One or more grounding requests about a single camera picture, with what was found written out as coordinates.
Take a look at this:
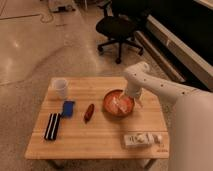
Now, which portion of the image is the white plastic cup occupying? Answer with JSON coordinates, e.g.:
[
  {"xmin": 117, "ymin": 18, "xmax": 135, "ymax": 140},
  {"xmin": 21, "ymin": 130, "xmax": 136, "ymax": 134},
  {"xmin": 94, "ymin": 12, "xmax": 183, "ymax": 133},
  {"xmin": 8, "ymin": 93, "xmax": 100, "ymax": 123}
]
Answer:
[{"xmin": 52, "ymin": 79, "xmax": 68, "ymax": 99}]

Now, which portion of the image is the blue sponge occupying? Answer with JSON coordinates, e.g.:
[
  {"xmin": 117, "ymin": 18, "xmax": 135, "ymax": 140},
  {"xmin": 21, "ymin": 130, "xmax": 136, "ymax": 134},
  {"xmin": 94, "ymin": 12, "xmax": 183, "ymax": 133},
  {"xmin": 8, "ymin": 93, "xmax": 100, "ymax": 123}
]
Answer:
[{"xmin": 62, "ymin": 101, "xmax": 75, "ymax": 117}]

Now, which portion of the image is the white carton box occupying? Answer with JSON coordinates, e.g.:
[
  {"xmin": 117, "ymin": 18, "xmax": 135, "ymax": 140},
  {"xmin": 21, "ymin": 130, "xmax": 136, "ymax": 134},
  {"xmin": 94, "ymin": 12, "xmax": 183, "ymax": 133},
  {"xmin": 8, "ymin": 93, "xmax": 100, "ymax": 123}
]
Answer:
[{"xmin": 124, "ymin": 133, "xmax": 163, "ymax": 148}]

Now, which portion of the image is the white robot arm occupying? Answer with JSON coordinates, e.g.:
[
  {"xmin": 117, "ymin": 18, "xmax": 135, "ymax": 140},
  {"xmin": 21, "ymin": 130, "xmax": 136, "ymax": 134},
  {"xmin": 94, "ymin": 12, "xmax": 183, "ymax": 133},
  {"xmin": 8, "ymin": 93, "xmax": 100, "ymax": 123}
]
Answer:
[{"xmin": 123, "ymin": 62, "xmax": 213, "ymax": 171}]

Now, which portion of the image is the white device on floor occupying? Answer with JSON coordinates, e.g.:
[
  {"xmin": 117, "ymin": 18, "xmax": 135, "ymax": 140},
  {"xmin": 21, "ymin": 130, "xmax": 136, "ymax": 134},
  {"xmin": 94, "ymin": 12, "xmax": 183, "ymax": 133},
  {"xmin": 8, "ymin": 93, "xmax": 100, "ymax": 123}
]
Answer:
[{"xmin": 48, "ymin": 0, "xmax": 75, "ymax": 12}]

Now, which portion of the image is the long white bench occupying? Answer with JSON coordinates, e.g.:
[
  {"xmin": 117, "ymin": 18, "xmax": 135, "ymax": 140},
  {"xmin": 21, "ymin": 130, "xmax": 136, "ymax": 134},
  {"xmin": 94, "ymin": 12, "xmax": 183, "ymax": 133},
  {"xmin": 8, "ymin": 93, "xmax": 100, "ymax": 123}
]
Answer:
[{"xmin": 135, "ymin": 15, "xmax": 213, "ymax": 92}]

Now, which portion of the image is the floor cable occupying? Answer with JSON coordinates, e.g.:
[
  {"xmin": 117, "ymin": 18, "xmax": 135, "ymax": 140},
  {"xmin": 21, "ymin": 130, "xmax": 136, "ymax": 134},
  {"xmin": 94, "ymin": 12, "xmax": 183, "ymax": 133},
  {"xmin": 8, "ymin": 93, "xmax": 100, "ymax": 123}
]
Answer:
[{"xmin": 0, "ymin": 0, "xmax": 54, "ymax": 24}]

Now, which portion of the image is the wooden table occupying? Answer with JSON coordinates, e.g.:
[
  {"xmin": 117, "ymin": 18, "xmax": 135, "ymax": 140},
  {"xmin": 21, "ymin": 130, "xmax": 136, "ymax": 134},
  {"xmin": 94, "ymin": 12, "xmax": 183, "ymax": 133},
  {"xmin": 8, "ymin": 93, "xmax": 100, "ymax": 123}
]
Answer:
[{"xmin": 25, "ymin": 77, "xmax": 169, "ymax": 160}]

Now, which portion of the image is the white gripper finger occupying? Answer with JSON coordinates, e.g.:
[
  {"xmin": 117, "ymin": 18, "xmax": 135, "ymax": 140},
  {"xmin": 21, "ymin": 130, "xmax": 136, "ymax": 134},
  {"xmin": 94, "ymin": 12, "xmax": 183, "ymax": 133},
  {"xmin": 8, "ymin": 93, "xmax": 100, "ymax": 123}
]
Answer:
[
  {"xmin": 118, "ymin": 94, "xmax": 128, "ymax": 102},
  {"xmin": 135, "ymin": 98, "xmax": 143, "ymax": 107}
]

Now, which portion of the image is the brown red oblong object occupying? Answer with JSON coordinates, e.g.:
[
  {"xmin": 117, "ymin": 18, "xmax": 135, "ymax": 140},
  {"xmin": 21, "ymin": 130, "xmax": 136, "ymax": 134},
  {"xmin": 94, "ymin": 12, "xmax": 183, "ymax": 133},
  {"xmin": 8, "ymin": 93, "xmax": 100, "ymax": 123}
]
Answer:
[{"xmin": 84, "ymin": 104, "xmax": 95, "ymax": 122}]

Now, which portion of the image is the black white striped box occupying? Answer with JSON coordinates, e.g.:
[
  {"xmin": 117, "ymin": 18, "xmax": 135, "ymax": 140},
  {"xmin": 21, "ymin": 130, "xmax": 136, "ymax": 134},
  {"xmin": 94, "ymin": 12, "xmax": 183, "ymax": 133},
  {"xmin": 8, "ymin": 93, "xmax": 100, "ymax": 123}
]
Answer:
[{"xmin": 44, "ymin": 113, "xmax": 61, "ymax": 141}]

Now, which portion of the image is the orange ceramic bowl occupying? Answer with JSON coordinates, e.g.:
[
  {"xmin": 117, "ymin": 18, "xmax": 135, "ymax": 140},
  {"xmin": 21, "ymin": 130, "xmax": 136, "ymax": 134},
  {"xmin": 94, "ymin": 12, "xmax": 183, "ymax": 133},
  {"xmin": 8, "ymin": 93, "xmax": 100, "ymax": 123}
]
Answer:
[{"xmin": 103, "ymin": 89, "xmax": 135, "ymax": 117}]

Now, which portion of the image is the black office chair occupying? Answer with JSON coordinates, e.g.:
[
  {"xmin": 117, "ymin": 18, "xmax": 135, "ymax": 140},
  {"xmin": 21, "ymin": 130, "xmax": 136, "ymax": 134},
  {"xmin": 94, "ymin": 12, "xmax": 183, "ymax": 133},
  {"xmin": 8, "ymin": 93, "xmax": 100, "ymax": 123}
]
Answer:
[{"xmin": 96, "ymin": 0, "xmax": 143, "ymax": 64}]

